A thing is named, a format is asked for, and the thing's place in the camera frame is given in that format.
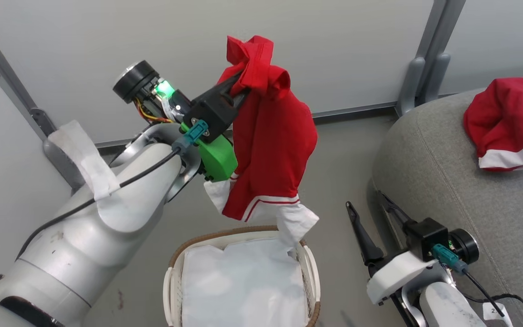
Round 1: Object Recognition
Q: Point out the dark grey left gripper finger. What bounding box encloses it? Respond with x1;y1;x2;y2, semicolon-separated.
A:
232;88;251;110
197;72;247;104

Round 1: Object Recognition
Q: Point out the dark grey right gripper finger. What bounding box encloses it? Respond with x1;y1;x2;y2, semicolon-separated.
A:
378;192;414;230
346;202;385;267

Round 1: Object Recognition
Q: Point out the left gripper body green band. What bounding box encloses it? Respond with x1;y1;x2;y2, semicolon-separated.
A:
113;60;239;183

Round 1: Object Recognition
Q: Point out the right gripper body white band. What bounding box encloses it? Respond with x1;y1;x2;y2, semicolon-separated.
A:
366;228;480;306

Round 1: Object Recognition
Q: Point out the red shirt white trim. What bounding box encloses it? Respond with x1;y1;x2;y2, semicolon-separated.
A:
203;35;320;248

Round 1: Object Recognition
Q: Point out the red garment wide white band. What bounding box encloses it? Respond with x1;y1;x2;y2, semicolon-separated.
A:
463;77;523;172

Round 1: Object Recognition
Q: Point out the grey fabric sofa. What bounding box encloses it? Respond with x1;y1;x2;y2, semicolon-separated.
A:
366;77;523;327

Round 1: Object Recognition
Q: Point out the white paper label tag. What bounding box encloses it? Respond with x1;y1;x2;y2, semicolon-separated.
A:
483;302;514;327

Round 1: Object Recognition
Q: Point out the white tape strip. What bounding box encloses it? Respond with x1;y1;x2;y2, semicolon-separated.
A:
47;120;122;201

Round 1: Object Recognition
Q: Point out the white fabric basket liner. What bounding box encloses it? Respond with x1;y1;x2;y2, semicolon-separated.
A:
181;236;310;327

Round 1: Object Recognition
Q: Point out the white laundry basket brown rim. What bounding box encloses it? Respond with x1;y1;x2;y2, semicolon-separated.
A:
163;225;321;327

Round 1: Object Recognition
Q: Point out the grey partition foot bar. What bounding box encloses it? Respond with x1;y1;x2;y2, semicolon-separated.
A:
42;138;86;192

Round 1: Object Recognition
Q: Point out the teal left camera connector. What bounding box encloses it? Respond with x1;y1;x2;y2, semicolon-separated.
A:
171;119;210;154

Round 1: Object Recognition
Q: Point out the teal camera connector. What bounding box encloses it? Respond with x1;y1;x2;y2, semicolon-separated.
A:
171;119;210;154
431;243;469;274

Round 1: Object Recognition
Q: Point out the teal right camera connector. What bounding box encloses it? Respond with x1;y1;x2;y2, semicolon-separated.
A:
431;243;469;274

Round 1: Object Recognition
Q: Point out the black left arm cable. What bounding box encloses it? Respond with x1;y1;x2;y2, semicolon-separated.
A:
15;148;181;260

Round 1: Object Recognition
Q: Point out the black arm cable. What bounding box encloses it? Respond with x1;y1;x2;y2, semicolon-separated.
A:
463;270;523;327
15;148;181;260

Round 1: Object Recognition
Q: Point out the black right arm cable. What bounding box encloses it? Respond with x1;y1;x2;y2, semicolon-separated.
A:
463;270;523;327

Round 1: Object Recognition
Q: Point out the grey partition double post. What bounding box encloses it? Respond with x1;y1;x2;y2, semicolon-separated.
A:
395;0;467;118

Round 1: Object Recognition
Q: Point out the grey partition post with bracket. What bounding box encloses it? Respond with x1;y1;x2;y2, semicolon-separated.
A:
0;8;59;142

